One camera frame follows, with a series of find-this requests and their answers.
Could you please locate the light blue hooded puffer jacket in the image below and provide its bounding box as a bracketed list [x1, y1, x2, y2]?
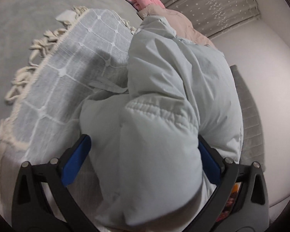
[80, 16, 244, 231]

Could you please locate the person's right hand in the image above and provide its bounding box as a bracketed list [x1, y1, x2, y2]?
[216, 182, 241, 222]

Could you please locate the grey quilted headboard cover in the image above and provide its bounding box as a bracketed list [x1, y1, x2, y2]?
[230, 65, 266, 171]

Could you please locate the grey checked fringed blanket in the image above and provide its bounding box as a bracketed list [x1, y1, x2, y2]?
[0, 7, 135, 214]

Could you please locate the beige duvet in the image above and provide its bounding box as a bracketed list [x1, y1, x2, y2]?
[138, 4, 216, 49]

